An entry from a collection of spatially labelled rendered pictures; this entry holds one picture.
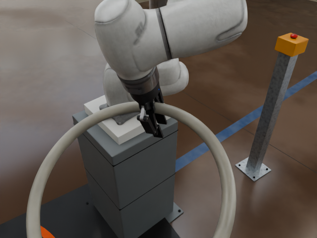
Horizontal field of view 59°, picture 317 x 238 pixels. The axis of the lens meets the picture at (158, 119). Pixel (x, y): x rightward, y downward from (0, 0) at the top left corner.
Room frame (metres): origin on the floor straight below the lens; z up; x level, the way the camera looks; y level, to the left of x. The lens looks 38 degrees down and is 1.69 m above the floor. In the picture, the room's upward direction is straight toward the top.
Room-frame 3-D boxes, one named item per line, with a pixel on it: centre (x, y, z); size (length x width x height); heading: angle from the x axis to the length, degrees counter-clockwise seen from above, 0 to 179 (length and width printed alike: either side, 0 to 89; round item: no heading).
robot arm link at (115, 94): (1.13, 0.17, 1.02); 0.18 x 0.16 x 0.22; 99
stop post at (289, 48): (1.50, -0.75, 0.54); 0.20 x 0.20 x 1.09; 34
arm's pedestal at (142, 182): (1.14, 0.18, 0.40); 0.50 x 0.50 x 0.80; 40
